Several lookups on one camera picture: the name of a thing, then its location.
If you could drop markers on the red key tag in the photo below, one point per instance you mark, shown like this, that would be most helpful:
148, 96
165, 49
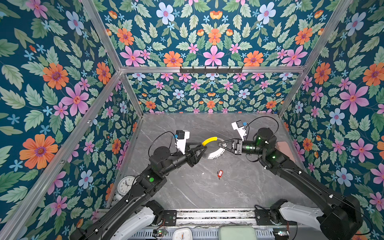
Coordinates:
220, 174

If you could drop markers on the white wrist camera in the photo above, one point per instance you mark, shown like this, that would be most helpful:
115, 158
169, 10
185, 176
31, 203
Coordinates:
239, 126
181, 140

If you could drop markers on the black hook rail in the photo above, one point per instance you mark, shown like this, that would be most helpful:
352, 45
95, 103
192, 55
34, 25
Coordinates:
211, 70

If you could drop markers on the white round alarm clock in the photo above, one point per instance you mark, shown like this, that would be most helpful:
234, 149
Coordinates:
125, 185

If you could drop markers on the pink eraser case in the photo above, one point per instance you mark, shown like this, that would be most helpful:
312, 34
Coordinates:
284, 147

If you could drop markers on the white clock at front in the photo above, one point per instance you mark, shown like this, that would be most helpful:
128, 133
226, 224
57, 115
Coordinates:
182, 234

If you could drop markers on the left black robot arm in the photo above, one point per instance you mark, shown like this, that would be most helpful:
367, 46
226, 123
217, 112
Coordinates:
136, 209

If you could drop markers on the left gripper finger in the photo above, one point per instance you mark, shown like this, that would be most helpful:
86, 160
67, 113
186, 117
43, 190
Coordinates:
195, 147
198, 156

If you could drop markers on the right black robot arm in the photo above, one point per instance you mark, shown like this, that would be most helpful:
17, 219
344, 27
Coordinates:
336, 216

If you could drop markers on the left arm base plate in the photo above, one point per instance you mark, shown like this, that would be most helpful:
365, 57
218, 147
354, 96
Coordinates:
167, 218

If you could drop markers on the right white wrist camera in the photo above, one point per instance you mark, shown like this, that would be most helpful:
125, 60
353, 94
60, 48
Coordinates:
239, 126

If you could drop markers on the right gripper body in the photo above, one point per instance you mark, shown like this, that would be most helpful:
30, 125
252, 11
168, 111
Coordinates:
239, 148

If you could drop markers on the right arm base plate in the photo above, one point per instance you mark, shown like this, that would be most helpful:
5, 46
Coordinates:
266, 217

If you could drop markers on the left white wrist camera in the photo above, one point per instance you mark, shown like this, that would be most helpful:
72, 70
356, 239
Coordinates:
181, 140

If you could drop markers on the aluminium front rail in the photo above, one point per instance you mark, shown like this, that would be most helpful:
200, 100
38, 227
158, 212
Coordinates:
216, 217

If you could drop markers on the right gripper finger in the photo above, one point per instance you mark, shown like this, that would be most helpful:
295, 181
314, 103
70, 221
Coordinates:
227, 147
226, 142

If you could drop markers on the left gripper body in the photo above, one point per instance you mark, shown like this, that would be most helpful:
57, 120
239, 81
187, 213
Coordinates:
190, 158

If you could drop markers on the pale green box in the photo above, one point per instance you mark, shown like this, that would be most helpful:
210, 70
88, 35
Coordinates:
237, 233

